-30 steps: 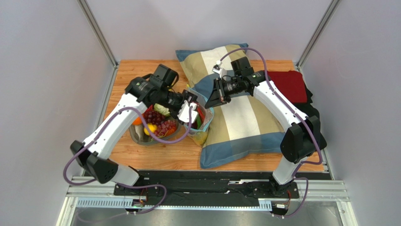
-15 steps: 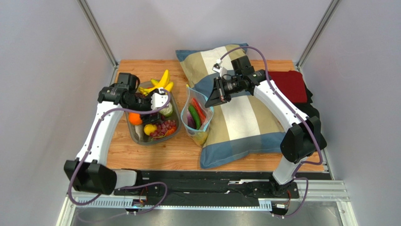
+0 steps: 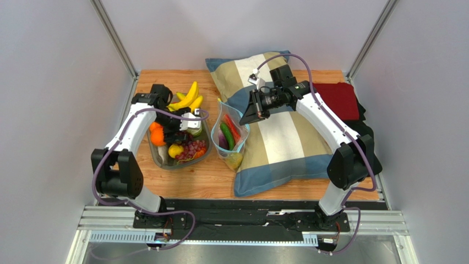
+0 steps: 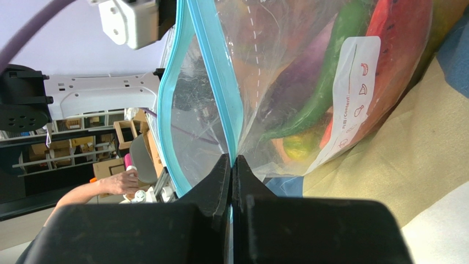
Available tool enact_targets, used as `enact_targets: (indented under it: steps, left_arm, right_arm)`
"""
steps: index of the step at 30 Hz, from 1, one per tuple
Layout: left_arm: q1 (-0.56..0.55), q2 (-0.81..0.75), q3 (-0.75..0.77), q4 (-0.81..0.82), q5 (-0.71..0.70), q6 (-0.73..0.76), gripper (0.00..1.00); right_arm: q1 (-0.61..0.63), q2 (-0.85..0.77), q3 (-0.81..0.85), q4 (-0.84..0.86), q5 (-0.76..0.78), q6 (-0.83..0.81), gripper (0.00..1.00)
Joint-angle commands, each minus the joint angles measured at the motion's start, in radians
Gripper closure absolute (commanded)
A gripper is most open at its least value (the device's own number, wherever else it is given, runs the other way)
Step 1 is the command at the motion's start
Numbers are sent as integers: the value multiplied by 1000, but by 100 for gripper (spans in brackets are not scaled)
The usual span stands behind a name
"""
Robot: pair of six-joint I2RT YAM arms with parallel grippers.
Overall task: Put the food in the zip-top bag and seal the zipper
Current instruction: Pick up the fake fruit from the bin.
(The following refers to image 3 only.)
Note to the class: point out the yellow orange mango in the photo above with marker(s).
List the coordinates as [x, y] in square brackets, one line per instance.
[233, 160]

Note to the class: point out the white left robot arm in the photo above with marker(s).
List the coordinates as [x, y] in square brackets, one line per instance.
[117, 177]

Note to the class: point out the red watermelon slice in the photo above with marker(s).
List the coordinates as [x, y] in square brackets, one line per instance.
[233, 129]

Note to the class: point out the grey fruit bowl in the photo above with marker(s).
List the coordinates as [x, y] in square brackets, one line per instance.
[162, 159]

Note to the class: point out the black cap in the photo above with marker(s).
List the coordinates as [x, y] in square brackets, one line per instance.
[359, 125]

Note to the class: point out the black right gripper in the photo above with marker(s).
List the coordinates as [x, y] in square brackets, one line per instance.
[258, 105]

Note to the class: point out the orange fruit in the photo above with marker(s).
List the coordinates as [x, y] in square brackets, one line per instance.
[157, 137]

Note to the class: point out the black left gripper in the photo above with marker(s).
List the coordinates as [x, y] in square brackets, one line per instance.
[169, 135]

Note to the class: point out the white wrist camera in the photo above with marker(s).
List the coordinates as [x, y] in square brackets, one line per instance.
[190, 120]
[254, 79]

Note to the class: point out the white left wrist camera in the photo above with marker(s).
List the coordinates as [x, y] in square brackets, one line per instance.
[190, 120]

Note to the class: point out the small yellow lemon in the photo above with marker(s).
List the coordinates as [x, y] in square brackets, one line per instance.
[175, 150]

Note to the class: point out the yellow banana bunch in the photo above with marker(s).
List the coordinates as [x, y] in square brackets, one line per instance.
[193, 99]

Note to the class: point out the purple grape bunch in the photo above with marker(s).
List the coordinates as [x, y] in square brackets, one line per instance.
[190, 151]

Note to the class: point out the checkered blue beige pillow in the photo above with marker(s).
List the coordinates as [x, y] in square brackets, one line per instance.
[279, 149]

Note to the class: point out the red folded cloth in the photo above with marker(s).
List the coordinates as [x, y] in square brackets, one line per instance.
[340, 98]

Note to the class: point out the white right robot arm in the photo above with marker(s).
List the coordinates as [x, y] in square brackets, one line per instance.
[353, 154]

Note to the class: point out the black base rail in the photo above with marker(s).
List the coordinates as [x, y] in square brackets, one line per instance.
[242, 220]

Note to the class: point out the green white cabbage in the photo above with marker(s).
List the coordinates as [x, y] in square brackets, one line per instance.
[195, 131]

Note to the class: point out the green chili pepper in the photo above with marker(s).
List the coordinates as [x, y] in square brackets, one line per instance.
[228, 135]

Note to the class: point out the clear zip top bag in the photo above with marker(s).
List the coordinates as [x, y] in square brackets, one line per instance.
[244, 130]

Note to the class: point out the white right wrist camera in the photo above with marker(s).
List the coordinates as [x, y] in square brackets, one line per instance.
[254, 79]

